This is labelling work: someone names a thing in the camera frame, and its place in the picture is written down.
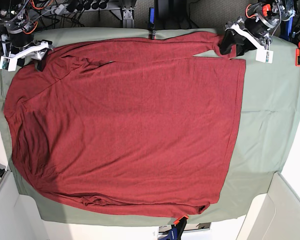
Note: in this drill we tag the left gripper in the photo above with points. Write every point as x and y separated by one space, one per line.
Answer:
242 36

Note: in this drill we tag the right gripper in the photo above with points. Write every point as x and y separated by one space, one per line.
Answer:
33 49

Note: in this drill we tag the red long-sleeve T-shirt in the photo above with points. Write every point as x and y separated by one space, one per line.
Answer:
128 126

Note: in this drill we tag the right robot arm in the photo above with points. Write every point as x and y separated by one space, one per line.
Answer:
19 20

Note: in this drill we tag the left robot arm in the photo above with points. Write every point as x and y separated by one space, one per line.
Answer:
271 13

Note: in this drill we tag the green table cloth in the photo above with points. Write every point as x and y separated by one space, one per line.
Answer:
270 115

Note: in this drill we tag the black power adapter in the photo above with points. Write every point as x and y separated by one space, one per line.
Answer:
162 9

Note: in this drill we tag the top centre blue clamp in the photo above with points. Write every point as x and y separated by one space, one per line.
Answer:
151 23

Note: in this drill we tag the white box right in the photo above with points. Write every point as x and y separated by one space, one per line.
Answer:
274 215

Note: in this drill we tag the bottom orange black clamp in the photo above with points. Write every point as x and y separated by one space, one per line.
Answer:
177 229

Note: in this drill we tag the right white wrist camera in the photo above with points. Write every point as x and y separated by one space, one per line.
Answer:
8 63

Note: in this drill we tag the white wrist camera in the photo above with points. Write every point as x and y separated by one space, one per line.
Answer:
264 56
8 63

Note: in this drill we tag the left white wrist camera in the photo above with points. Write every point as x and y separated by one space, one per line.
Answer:
264 56

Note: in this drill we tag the right blue clamp handle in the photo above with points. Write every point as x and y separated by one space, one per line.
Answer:
286 29

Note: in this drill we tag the metal table leg bracket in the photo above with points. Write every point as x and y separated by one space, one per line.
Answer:
128 12

